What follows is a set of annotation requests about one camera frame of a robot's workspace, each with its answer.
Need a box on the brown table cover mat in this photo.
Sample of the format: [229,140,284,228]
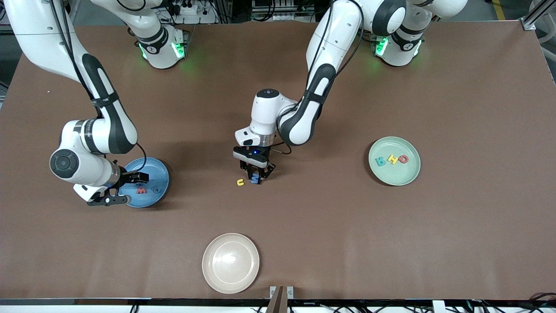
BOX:
[0,21,556,301]

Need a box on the metal bracket with brown post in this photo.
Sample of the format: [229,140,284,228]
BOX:
[266,285,295,313]

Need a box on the metal equipment rack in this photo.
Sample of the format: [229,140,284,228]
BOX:
[251,0,315,21]

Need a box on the beige plate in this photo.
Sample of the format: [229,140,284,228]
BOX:
[202,233,260,294]

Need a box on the green plate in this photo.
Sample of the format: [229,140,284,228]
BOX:
[368,137,421,186]

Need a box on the black cable bundle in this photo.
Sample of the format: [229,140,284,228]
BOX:
[469,293,556,313]

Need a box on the aluminium frame profile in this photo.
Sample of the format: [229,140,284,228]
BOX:
[523,0,551,31]

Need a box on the blue plate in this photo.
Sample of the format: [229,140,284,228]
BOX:
[117,157,170,208]

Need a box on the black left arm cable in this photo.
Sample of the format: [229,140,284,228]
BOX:
[269,0,364,156]

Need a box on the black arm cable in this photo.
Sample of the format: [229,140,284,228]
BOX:
[269,0,364,156]
[50,0,148,174]

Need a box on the white power strip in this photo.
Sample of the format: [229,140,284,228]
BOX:
[167,0,200,16]

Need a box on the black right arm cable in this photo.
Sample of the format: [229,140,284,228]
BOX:
[50,0,148,174]

